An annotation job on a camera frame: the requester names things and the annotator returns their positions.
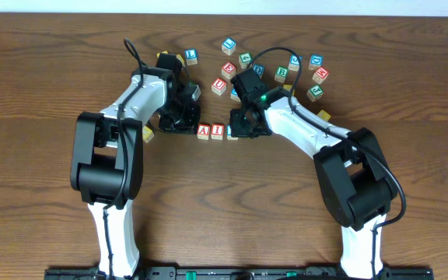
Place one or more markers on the red U block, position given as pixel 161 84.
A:
pixel 219 86

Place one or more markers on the blue l block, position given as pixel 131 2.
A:
pixel 191 56
pixel 228 46

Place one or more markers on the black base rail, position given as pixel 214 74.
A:
pixel 312 272

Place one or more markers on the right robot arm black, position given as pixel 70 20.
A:
pixel 355 181

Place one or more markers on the blue S block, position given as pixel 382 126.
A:
pixel 294 63

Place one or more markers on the red M block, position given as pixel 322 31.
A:
pixel 320 75

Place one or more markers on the yellow block lower middle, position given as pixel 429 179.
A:
pixel 147 134

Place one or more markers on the green B block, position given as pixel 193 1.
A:
pixel 281 74

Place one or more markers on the blue D block right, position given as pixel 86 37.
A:
pixel 316 62

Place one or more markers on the yellow block top left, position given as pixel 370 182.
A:
pixel 162 52

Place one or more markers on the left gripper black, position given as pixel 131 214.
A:
pixel 190 124

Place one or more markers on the yellow C block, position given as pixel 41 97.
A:
pixel 288 88

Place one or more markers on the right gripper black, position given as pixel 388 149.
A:
pixel 237 131

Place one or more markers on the yellow K block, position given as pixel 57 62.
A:
pixel 324 115

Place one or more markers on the blue H block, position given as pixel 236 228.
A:
pixel 234 95

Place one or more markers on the blue question mark block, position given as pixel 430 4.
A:
pixel 229 133

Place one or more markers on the blue L block top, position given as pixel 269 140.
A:
pixel 228 46

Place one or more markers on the blue D block middle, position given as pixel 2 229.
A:
pixel 259 69

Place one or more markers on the green J block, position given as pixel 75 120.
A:
pixel 314 93

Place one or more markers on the blue d block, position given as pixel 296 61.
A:
pixel 316 62
pixel 259 69

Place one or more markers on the red I block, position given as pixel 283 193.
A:
pixel 217 131

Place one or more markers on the blue L block left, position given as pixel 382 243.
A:
pixel 191 56

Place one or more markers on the red E block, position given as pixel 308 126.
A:
pixel 228 70

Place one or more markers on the red A block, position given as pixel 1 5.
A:
pixel 203 131

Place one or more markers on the green 4 block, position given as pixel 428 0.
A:
pixel 245 59

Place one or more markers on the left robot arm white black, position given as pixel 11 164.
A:
pixel 107 158

